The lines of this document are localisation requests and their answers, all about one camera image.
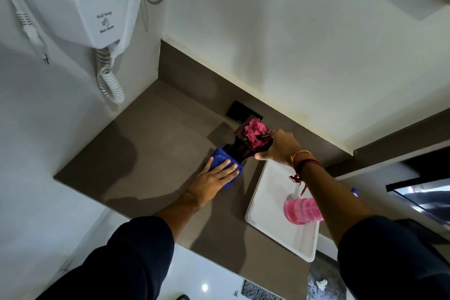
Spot white coiled cord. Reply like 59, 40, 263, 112
96, 41, 126, 104

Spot person's left forearm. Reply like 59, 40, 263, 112
35, 191, 202, 300

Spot black wall socket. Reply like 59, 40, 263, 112
226, 100, 263, 124

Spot blue cleaning cloth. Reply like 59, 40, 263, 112
208, 147, 244, 189

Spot pink artificial flowers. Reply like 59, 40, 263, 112
244, 118, 272, 149

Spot white rectangular tray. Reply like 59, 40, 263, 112
245, 160, 320, 263

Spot dark brown vase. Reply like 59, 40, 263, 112
225, 115, 274, 164

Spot white hair dryer holder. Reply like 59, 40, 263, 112
53, 0, 144, 50

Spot white power cord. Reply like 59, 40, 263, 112
0, 0, 50, 65

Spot glass panel with dark frame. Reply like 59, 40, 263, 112
385, 176, 450, 232

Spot person's right hand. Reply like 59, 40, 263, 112
255, 129, 304, 167

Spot person's left hand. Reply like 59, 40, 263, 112
186, 157, 244, 210

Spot person's right forearm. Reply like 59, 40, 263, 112
300, 161, 450, 300

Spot orange thread bracelet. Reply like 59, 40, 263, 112
290, 150, 312, 167

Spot red thread bracelet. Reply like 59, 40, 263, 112
289, 158, 323, 197

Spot pink spray bottle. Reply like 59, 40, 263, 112
284, 188, 359, 225

